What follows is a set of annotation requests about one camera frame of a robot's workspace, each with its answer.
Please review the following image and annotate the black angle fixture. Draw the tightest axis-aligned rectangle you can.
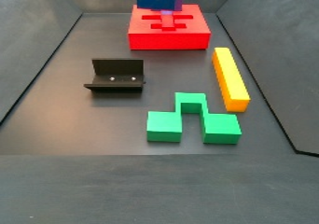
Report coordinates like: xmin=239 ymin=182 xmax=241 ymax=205
xmin=84 ymin=58 xmax=144 ymax=92

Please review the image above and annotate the green zigzag block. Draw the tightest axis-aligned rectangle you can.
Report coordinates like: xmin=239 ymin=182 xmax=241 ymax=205
xmin=146 ymin=91 xmax=243 ymax=146

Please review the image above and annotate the yellow long bar block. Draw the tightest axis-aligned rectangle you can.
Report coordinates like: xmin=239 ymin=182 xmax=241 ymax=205
xmin=212 ymin=48 xmax=251 ymax=112

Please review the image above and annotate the red slotted base block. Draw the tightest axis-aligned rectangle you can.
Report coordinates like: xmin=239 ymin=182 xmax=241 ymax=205
xmin=127 ymin=5 xmax=211 ymax=50

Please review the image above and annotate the purple U-shaped block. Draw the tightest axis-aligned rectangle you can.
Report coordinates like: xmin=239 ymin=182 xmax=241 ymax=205
xmin=151 ymin=0 xmax=183 ymax=13

